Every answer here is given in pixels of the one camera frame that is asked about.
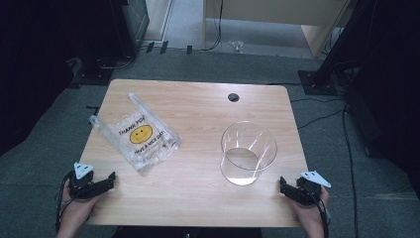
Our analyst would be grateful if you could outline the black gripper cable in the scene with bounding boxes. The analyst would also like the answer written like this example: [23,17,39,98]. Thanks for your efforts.
[54,171,75,233]
[308,189,332,238]

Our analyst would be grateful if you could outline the long black floor cable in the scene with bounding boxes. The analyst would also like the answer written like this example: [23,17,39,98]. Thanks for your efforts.
[341,104,361,238]

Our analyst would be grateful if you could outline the dark cabinet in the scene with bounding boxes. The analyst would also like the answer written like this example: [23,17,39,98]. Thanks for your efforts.
[108,0,151,61]

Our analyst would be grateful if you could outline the person's dark clothing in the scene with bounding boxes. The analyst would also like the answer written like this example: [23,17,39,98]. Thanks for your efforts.
[111,225,263,238]

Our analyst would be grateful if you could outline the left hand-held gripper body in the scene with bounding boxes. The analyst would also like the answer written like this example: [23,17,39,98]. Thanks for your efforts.
[67,162,97,201]

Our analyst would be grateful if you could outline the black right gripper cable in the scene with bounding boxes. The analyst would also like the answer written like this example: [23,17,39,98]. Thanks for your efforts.
[308,189,332,238]

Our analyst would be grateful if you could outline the person's right hand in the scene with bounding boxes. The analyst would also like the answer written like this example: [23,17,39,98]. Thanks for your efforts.
[291,185,331,238]

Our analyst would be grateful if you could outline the light wooden cabinet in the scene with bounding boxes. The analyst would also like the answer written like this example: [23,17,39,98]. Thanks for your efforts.
[201,0,352,60]

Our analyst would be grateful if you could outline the black stand with base plate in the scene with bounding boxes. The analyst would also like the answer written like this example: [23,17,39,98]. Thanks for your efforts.
[297,0,379,97]

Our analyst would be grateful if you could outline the crumpled clear plastic scrap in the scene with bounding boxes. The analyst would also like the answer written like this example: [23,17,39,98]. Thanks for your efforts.
[228,40,246,55]

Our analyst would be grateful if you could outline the black flat floor plate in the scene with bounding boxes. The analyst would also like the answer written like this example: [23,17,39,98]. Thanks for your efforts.
[69,57,115,89]

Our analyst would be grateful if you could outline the thin black floor cable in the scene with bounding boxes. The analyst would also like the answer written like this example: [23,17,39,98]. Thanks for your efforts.
[296,108,347,131]
[290,96,347,104]

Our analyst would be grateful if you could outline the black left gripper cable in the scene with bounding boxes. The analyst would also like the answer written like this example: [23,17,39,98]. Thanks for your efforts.
[54,171,75,233]

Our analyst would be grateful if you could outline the person's left hand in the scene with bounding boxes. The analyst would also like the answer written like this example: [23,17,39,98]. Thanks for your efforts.
[56,188,100,238]

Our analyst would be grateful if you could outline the black hanging cable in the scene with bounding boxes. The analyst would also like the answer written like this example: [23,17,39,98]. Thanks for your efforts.
[200,0,225,53]

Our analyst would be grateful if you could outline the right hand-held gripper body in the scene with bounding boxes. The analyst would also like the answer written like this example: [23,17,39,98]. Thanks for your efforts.
[295,170,333,207]

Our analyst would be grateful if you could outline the clear smiley face plastic bag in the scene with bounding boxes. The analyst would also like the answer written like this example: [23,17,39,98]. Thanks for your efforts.
[88,91,183,174]

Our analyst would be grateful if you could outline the clear round plastic bin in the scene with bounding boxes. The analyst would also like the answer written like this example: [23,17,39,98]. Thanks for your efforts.
[219,120,278,187]

